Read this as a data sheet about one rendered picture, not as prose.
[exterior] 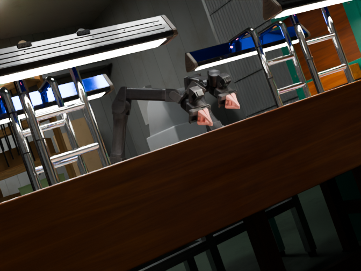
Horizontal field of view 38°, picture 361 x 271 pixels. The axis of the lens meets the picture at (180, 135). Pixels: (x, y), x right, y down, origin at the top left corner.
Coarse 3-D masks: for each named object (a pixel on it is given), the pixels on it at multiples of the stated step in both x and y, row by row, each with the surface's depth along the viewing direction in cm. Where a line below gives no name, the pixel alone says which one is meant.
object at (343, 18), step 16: (352, 0) 226; (288, 16) 262; (304, 16) 255; (320, 16) 246; (336, 16) 237; (352, 16) 228; (320, 32) 249; (352, 32) 232; (320, 48) 252; (352, 48) 235; (288, 64) 273; (304, 64) 265; (320, 64) 255; (336, 64) 246
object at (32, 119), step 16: (80, 32) 128; (16, 80) 136; (80, 80) 143; (80, 96) 143; (32, 112) 136; (48, 112) 138; (64, 112) 140; (32, 128) 136; (96, 128) 142; (96, 144) 142; (48, 160) 135; (48, 176) 135
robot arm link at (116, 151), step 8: (128, 104) 234; (112, 112) 231; (128, 112) 235; (120, 120) 231; (120, 128) 231; (120, 136) 232; (112, 144) 233; (120, 144) 232; (112, 152) 232; (120, 152) 232; (112, 160) 232; (120, 160) 231
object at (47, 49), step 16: (160, 16) 139; (96, 32) 130; (112, 32) 131; (128, 32) 132; (144, 32) 133; (160, 32) 135; (176, 32) 137; (16, 48) 121; (32, 48) 122; (48, 48) 123; (64, 48) 124; (80, 48) 125; (96, 48) 126; (112, 48) 128; (0, 64) 117; (16, 64) 118; (32, 64) 119; (48, 64) 121
